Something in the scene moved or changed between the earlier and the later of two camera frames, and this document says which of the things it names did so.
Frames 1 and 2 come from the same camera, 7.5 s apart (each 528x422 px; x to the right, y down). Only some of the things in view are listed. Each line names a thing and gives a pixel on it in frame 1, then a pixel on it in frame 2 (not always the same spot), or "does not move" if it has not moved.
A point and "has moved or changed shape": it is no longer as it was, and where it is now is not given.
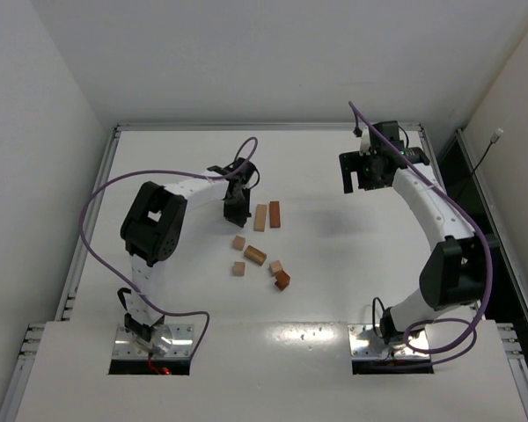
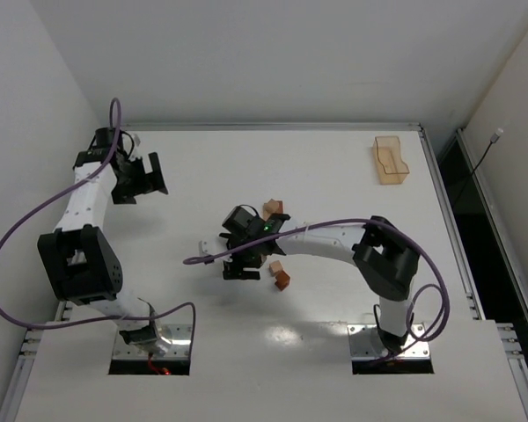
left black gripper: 236,204 to 136,178
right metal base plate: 365,344 does not move
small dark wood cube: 282,280 does not move
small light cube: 238,243 has moved or changed shape
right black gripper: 352,163 to 240,265
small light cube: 274,267 does not move
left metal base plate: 174,340 does not move
